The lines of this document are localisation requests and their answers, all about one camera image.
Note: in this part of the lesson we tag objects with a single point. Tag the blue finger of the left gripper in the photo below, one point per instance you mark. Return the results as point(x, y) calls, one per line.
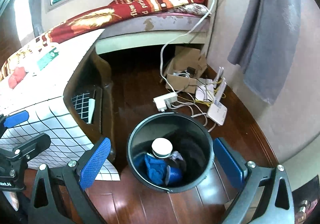
point(10, 121)
point(26, 151)

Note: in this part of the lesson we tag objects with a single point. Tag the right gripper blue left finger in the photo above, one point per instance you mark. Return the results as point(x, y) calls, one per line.
point(46, 203)

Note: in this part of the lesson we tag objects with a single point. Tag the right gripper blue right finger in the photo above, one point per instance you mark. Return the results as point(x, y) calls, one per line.
point(276, 202)

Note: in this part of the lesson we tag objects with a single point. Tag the red plastic bag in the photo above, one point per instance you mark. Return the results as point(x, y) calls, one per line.
point(16, 77)

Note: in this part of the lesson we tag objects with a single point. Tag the large blue paper cup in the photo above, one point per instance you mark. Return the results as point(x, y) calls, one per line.
point(173, 175)

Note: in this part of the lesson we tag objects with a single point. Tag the green white carton box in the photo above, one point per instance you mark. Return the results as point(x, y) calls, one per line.
point(47, 58)

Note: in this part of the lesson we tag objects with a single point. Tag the red white paper cup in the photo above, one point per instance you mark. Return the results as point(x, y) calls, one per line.
point(161, 148)

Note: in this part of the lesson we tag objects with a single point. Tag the blue cloth rag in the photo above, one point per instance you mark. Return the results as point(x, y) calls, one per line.
point(156, 169)

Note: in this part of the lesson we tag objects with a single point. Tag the blue white paper cup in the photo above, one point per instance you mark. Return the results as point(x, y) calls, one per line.
point(176, 157)

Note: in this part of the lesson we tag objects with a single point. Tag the black plastic trash bucket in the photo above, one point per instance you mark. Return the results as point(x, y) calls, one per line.
point(187, 136)

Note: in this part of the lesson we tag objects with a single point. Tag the white grid tablecloth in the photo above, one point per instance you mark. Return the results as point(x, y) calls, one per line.
point(40, 93)

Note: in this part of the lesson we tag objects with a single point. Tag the white wifi router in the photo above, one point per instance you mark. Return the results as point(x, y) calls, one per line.
point(217, 111)

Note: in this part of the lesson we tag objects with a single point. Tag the white power strip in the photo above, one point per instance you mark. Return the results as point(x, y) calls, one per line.
point(163, 102)

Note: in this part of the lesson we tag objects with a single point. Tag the cardboard box on floor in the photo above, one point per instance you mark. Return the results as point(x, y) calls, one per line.
point(185, 69)

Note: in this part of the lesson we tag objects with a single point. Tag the grey window curtain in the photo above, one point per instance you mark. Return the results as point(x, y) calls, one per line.
point(33, 1)

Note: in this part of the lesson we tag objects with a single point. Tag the bed with red headboard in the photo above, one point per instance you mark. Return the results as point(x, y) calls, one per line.
point(150, 30)

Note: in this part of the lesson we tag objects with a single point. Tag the red yellow patterned blanket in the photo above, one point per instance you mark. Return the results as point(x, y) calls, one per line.
point(102, 17)

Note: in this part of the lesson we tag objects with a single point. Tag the wooden table frame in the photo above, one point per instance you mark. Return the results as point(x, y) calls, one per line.
point(93, 74)

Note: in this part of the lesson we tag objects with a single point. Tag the grey curtain right wall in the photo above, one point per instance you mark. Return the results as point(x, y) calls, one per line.
point(266, 45)

